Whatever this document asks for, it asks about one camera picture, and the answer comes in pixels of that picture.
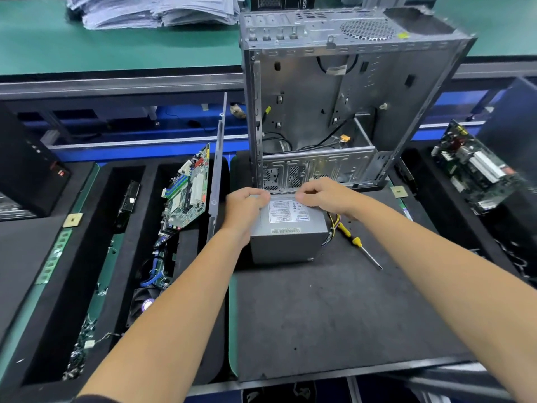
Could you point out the person's right hand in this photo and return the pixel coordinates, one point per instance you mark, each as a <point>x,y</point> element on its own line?
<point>329,197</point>

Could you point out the person's left hand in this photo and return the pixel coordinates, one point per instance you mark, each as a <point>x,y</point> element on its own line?
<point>243,215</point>

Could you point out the grey power supply unit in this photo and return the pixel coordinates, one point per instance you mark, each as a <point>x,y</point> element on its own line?
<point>289,212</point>

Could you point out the silver power supply unit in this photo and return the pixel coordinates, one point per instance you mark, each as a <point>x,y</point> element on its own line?
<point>285,249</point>

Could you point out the person's left forearm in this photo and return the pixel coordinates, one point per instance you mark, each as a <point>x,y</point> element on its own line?
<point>159,323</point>

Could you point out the person's right forearm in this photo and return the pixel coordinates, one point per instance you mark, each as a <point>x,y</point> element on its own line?
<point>445,281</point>

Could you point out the silver metal computer case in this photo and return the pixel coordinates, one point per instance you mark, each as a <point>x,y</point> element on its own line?
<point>352,96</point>

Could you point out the person's left black shoe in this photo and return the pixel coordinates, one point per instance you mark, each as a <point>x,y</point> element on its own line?
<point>252,395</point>

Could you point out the person's black shoe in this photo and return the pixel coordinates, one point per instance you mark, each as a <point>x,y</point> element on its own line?
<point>252,395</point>
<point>303,391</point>

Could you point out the person's right black shoe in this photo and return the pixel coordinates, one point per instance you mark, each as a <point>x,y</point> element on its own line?
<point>303,391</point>

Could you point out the dark grey case side panel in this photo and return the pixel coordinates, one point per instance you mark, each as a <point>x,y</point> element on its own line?
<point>216,172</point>

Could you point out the green motherboard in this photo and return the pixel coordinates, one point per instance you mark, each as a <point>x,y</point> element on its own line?
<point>186,190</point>

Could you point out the small beige square chip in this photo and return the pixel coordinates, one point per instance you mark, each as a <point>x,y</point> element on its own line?
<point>73,220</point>
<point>399,191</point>

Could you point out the small black rectangular component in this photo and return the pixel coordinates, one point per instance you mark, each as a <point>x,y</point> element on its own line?
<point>128,201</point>

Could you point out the black foam work mat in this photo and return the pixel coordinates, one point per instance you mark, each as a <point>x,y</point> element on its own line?
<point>21,272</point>
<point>369,314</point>

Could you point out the black cooler fan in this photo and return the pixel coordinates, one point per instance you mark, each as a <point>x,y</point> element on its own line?
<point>149,302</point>

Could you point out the black foam tray with slots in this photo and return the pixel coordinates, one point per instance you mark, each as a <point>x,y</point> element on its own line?
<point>117,272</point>

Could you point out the green board with white parts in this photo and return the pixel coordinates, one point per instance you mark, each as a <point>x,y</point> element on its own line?
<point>478,168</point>

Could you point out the long green memory strip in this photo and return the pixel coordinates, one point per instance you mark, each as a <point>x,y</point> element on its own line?
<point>99,298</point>
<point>50,264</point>

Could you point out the black foam tray with recess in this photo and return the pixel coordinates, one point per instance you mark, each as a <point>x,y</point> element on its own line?
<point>503,239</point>

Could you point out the large black metal panel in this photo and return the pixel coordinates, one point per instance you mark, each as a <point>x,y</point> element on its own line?
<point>516,130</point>

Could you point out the black cardboard box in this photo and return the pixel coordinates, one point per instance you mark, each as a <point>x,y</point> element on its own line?
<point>281,2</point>

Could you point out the black rectangular device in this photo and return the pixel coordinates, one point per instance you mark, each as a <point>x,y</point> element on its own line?
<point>29,172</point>

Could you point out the stack of grey paper sheets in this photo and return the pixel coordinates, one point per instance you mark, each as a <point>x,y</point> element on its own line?
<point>159,11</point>

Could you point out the green conveyor belt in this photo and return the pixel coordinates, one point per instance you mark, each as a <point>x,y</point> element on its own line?
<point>101,42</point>

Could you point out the grey metal conveyor rail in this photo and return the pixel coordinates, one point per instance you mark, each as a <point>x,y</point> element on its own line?
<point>126,84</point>

